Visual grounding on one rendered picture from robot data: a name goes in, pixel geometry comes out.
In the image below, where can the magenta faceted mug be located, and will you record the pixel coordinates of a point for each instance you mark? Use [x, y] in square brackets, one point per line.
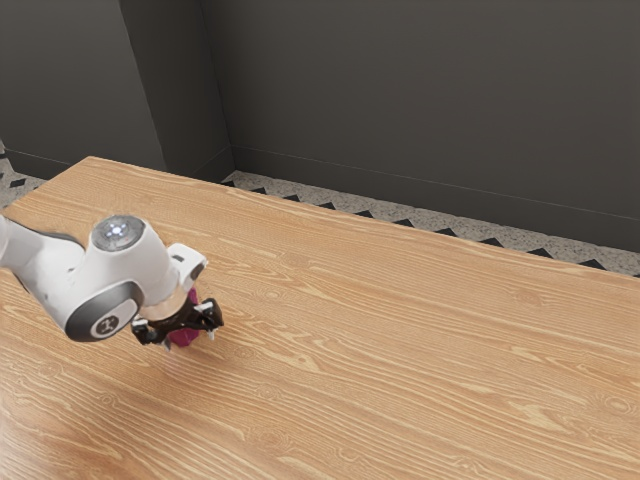
[182, 339]

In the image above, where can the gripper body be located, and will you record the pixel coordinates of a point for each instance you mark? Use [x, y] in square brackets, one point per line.
[181, 320]

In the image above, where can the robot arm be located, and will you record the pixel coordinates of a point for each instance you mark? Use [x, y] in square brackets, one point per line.
[115, 270]

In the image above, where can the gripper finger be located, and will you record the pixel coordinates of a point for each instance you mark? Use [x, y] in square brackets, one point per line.
[212, 315]
[146, 332]

